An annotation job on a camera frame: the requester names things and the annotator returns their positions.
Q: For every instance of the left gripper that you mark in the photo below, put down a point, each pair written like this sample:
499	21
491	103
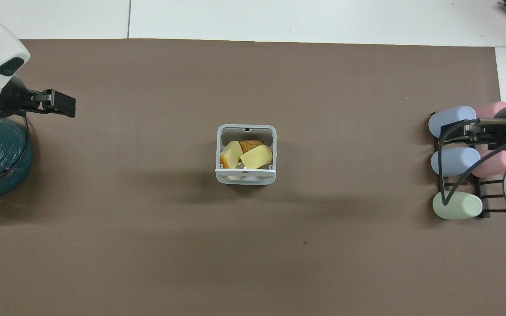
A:
11	98

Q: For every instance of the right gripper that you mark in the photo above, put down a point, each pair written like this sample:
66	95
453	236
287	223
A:
505	120

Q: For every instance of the small white trash can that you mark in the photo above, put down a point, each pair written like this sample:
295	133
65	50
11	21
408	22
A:
246	177

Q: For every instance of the pink cup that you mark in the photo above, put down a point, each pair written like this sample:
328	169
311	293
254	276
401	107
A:
494	164
490	109

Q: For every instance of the light blue cup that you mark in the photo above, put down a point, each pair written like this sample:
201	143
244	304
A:
455	161
451	120

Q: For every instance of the dark cup rack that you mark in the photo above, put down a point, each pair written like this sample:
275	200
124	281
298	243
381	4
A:
485	193

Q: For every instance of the light green cup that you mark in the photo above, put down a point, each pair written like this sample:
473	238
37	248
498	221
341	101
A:
459	206

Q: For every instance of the yellow cheese wedge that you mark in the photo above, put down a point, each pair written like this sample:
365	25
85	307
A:
256	157
232	154

